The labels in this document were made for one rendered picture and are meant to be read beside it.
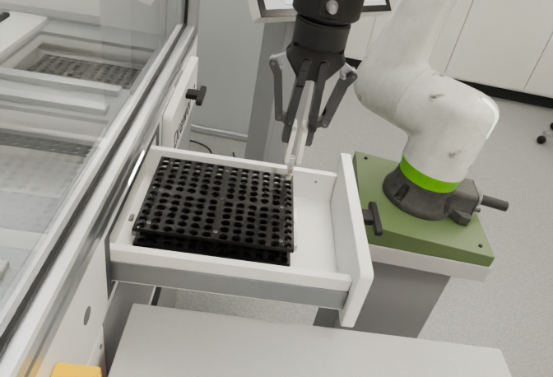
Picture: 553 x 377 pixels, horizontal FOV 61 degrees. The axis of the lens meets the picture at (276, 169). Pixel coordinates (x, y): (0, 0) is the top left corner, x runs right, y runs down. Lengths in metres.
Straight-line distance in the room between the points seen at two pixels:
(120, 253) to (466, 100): 0.62
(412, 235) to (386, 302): 0.23
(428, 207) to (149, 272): 0.56
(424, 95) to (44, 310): 0.70
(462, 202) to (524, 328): 1.17
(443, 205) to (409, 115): 0.20
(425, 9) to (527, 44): 3.00
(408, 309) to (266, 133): 0.86
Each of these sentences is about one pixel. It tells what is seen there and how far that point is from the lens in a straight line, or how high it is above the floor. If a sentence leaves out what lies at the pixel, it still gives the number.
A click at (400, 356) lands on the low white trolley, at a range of 0.78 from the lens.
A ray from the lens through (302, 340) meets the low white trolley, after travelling 0.74.
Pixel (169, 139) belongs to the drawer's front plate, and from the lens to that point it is 0.88.
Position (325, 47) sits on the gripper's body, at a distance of 0.64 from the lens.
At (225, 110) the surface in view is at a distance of 2.50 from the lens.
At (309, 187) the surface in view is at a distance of 0.84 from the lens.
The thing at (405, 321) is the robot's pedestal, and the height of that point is 0.52.
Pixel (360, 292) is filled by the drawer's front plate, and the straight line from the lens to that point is 0.64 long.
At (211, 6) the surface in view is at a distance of 2.32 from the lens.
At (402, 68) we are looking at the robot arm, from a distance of 0.95.
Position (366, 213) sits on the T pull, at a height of 0.91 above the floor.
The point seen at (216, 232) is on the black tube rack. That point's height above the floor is 0.90.
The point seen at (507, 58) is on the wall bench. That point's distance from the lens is 3.92.
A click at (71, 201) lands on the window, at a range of 0.53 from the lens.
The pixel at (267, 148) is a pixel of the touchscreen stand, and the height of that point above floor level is 0.42.
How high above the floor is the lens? 1.36
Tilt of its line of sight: 35 degrees down
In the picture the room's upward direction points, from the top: 11 degrees clockwise
